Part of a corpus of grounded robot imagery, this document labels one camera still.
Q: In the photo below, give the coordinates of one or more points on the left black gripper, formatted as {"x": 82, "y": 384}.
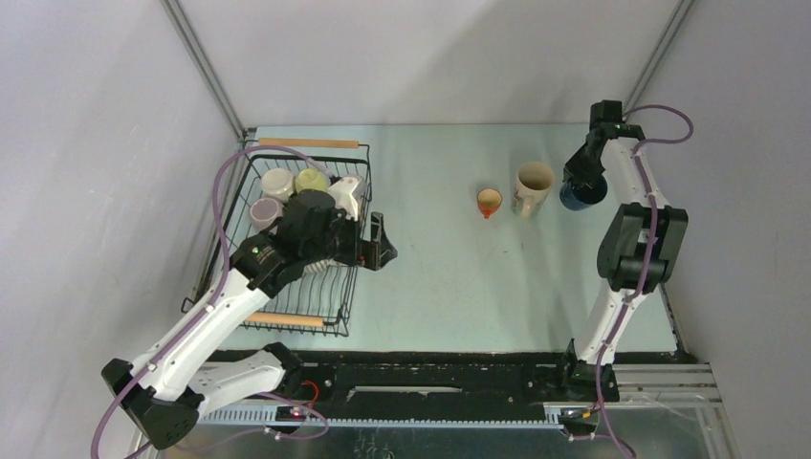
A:
{"x": 376, "y": 252}

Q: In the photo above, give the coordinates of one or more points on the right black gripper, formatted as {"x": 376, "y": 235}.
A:
{"x": 576, "y": 170}

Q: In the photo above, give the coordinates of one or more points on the dark blue mug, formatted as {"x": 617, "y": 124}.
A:
{"x": 580, "y": 196}

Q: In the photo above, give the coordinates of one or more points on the seashell coral print mug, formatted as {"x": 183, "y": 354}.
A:
{"x": 533, "y": 183}

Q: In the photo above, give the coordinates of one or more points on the small orange cup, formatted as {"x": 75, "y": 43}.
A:
{"x": 489, "y": 201}

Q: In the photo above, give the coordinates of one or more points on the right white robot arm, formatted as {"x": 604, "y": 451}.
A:
{"x": 640, "y": 247}

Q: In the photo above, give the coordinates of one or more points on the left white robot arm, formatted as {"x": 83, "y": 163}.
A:
{"x": 166, "y": 390}

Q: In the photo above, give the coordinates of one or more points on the yellow-green cup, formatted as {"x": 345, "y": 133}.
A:
{"x": 311, "y": 179}

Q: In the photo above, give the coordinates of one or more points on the mauve cup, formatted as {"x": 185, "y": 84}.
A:
{"x": 264, "y": 212}

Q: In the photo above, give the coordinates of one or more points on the black wire dish rack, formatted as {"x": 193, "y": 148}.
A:
{"x": 320, "y": 301}

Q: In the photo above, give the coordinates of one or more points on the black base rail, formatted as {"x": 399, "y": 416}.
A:
{"x": 444, "y": 387}

